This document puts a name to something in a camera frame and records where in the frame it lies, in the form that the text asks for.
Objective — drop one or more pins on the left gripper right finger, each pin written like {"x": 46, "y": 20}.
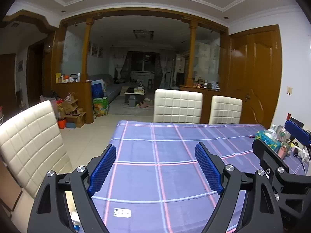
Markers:
{"x": 260, "y": 212}

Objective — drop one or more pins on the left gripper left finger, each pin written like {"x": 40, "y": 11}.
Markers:
{"x": 50, "y": 212}

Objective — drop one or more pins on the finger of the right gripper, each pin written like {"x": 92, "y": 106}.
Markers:
{"x": 270, "y": 162}
{"x": 300, "y": 134}

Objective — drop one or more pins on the teal tissue box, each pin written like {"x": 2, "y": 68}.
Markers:
{"x": 273, "y": 143}

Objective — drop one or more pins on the cream quilted chair far right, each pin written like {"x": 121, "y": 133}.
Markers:
{"x": 225, "y": 110}

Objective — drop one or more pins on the cream quilted chair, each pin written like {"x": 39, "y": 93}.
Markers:
{"x": 225, "y": 110}
{"x": 32, "y": 145}
{"x": 176, "y": 106}

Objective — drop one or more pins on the brown wooden door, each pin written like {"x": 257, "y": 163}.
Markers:
{"x": 255, "y": 70}

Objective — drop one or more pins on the cream quilted chair left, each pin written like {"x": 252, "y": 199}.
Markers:
{"x": 32, "y": 145}

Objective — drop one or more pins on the orange bucket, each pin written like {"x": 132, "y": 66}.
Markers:
{"x": 62, "y": 123}

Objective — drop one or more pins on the purple plaid tablecloth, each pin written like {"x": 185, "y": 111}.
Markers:
{"x": 156, "y": 183}

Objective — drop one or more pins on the cardboard boxes pile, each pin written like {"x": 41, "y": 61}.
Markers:
{"x": 68, "y": 109}

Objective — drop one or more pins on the green printed bag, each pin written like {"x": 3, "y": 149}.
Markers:
{"x": 101, "y": 106}

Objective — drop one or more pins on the wooden partition counter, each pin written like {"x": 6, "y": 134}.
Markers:
{"x": 82, "y": 92}

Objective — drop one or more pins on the grey sofa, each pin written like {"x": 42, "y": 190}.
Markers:
{"x": 112, "y": 89}

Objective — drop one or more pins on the coffee table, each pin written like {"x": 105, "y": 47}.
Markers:
{"x": 133, "y": 98}

